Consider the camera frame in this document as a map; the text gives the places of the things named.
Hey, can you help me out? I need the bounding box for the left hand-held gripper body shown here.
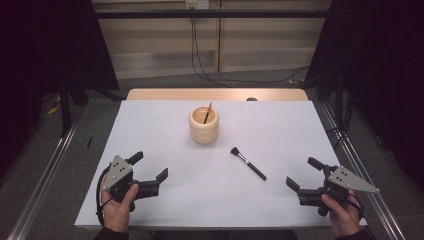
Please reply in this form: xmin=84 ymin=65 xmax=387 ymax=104
xmin=101 ymin=154 xmax=161 ymax=213

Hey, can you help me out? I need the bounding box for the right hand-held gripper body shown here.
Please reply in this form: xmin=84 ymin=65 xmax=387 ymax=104
xmin=296 ymin=164 xmax=381 ymax=217

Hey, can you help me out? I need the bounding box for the black makeup brush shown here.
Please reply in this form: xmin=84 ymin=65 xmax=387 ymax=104
xmin=230 ymin=146 xmax=268 ymax=182

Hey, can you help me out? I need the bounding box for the cream ribbed holder cup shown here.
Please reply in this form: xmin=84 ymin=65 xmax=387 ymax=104
xmin=188 ymin=105 xmax=220 ymax=145

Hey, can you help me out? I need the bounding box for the black pencil with orange end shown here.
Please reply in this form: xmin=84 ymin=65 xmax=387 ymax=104
xmin=203 ymin=101 xmax=213 ymax=125

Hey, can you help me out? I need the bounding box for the person's right hand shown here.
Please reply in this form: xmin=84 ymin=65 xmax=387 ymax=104
xmin=320 ymin=189 xmax=363 ymax=238

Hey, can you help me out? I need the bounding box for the person's left hand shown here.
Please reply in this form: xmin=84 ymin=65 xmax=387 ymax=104
xmin=99 ymin=174 xmax=140 ymax=233

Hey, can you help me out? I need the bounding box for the white table cover sheet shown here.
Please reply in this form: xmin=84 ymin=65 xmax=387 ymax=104
xmin=73 ymin=99 xmax=368 ymax=231

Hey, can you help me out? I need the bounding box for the black stand pole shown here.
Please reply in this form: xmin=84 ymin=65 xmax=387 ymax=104
xmin=59 ymin=79 xmax=73 ymax=137

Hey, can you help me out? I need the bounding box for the small yellow floor object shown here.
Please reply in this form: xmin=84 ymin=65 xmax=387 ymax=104
xmin=46 ymin=96 xmax=63 ymax=116

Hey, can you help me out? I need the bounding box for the black curtain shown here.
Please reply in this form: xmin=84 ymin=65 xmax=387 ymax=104
xmin=0 ymin=0 xmax=120 ymax=174
xmin=305 ymin=0 xmax=424 ymax=193

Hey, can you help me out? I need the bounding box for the metal floor rail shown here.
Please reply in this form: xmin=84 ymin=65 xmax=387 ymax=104
xmin=319 ymin=101 xmax=407 ymax=240
xmin=6 ymin=111 xmax=85 ymax=240

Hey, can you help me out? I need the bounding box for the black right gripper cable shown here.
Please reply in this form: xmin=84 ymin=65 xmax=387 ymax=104
xmin=348 ymin=193 xmax=365 ymax=221

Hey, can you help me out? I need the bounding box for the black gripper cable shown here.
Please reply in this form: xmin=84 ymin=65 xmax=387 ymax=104
xmin=348 ymin=193 xmax=365 ymax=221
xmin=95 ymin=164 xmax=112 ymax=228

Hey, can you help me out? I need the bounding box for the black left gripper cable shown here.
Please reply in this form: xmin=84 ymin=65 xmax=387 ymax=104
xmin=95 ymin=164 xmax=112 ymax=228

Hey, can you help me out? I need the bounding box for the black floor cable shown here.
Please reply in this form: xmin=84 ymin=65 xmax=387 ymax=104
xmin=328 ymin=96 xmax=354 ymax=151

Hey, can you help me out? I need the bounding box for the black power cable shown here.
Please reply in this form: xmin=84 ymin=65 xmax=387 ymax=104
xmin=193 ymin=7 xmax=218 ymax=74
xmin=190 ymin=7 xmax=311 ymax=85

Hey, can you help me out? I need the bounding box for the black horizontal frame bar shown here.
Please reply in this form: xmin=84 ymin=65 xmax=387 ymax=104
xmin=94 ymin=9 xmax=329 ymax=19

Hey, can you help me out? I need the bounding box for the white wall power outlet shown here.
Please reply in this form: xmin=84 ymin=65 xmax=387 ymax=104
xmin=185 ymin=0 xmax=210 ymax=10

